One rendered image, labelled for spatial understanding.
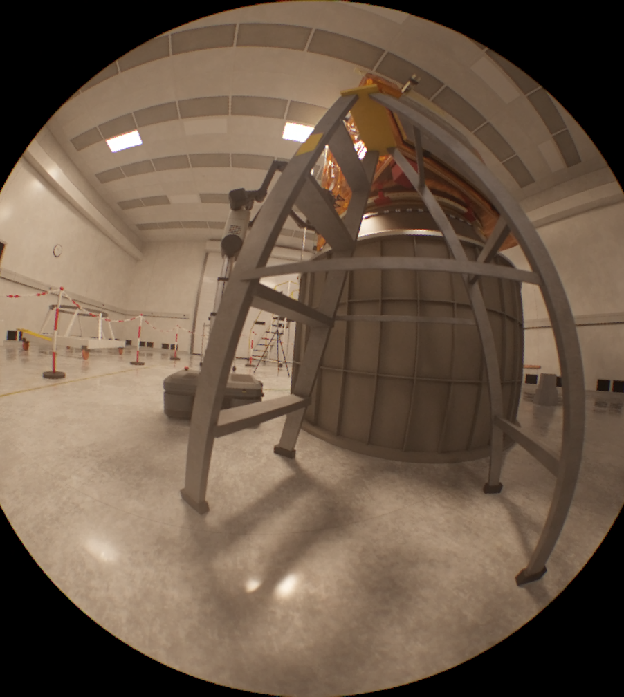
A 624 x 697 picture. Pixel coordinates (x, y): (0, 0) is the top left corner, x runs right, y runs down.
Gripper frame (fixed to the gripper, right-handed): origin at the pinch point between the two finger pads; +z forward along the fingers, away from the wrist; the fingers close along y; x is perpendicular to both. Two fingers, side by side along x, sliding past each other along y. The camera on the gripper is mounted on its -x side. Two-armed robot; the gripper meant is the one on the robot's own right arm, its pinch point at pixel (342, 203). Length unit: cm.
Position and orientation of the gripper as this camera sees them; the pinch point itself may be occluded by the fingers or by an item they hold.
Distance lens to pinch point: 194.9
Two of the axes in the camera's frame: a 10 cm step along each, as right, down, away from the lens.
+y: -2.4, 0.0, 9.7
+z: 9.7, 0.8, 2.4
